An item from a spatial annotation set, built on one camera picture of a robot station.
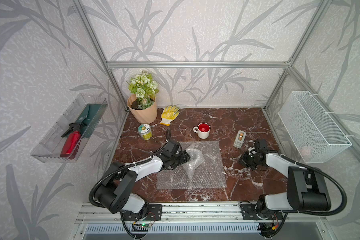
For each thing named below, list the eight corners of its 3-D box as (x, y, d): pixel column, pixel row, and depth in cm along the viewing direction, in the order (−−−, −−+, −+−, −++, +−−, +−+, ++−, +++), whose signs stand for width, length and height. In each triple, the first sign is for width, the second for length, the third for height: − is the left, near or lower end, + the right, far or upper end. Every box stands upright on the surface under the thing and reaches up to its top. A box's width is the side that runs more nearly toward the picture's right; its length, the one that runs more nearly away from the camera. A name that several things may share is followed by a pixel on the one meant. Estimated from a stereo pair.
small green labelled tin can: (139, 140, 104) (136, 133, 97) (142, 130, 109) (139, 123, 102) (151, 140, 104) (148, 133, 97) (153, 130, 109) (151, 123, 102)
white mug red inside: (199, 140, 103) (199, 135, 97) (193, 131, 107) (193, 125, 102) (211, 135, 105) (212, 129, 100) (205, 127, 110) (206, 121, 105)
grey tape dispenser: (232, 146, 101) (234, 142, 97) (237, 133, 108) (238, 129, 104) (240, 149, 99) (242, 145, 95) (244, 135, 106) (246, 132, 102)
